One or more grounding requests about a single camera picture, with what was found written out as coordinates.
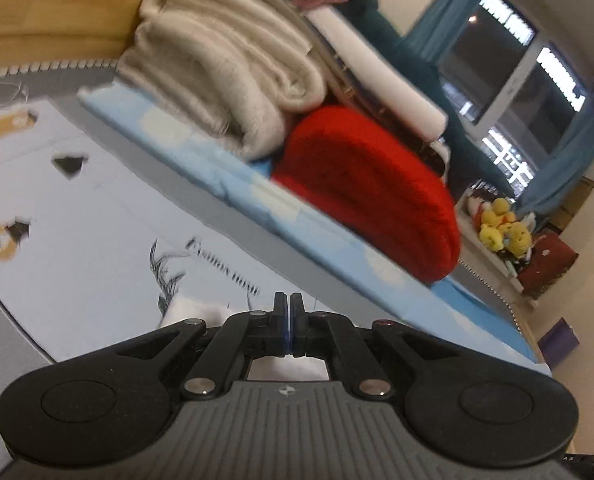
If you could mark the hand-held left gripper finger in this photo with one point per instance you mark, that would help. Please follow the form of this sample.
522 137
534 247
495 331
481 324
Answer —
282 320
294 320

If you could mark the light blue sheet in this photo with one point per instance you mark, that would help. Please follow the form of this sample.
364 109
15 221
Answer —
327 240

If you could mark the purple folded mat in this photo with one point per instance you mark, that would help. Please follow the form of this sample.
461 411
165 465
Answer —
559 345

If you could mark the red folded blanket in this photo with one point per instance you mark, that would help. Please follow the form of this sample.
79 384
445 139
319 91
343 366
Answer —
367 185

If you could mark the dark red cushion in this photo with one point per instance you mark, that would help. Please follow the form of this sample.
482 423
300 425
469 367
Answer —
547 260

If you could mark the yellow and blue plush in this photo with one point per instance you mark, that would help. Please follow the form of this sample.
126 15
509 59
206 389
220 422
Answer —
507 240

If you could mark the yellow duck plush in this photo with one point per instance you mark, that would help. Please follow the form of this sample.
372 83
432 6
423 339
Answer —
497 210

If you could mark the dark patterned folded cloth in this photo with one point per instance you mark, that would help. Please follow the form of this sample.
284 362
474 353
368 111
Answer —
347 87

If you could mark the cream folded blanket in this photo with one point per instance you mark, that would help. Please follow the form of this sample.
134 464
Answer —
217 60

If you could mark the white folded pillow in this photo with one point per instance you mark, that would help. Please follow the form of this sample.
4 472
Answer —
377 65

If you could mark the teal shark plush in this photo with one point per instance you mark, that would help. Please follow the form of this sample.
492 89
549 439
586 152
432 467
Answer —
417 80

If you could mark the blue curtain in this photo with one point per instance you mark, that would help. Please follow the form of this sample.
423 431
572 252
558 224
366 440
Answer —
447 20
572 160

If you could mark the window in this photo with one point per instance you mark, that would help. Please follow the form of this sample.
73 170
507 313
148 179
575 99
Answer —
522 95

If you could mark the wooden bed frame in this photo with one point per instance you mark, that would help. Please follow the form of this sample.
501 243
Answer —
52 15

